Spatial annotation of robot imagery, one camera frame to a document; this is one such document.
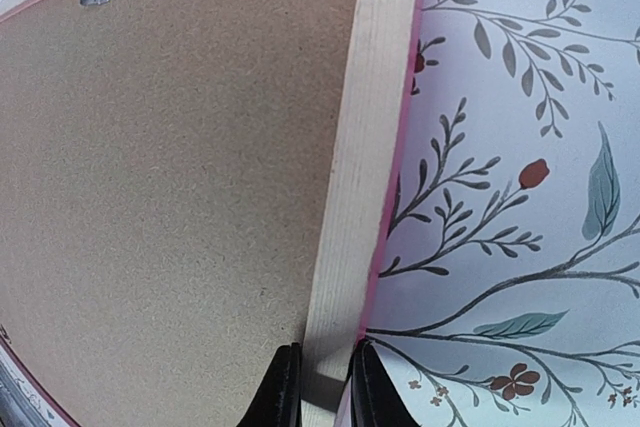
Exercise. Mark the pink wooden picture frame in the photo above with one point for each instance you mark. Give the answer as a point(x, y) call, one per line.
point(356, 208)

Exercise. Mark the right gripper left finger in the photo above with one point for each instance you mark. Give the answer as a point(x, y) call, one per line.
point(277, 401)

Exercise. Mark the brown cardboard backing board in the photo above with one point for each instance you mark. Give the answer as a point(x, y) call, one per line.
point(164, 169)

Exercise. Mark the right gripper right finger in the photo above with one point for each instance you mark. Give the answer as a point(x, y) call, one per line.
point(375, 401)

